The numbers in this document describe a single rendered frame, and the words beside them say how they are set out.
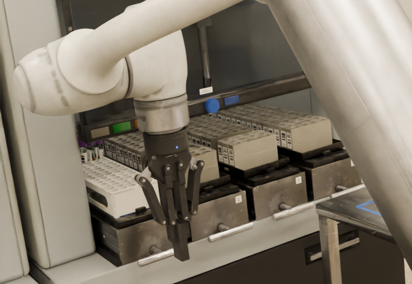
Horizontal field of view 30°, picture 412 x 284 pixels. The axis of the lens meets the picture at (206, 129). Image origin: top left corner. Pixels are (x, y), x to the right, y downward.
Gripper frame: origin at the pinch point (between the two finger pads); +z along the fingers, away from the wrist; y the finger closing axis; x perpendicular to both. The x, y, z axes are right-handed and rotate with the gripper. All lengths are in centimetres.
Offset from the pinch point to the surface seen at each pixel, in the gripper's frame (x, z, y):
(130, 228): -11.7, -0.2, 4.0
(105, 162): -38.5, -6.1, -3.6
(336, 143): -16, -3, -50
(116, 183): -21.6, -6.1, 1.4
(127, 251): -11.7, 4.1, 5.3
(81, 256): -20.9, 5.9, 11.0
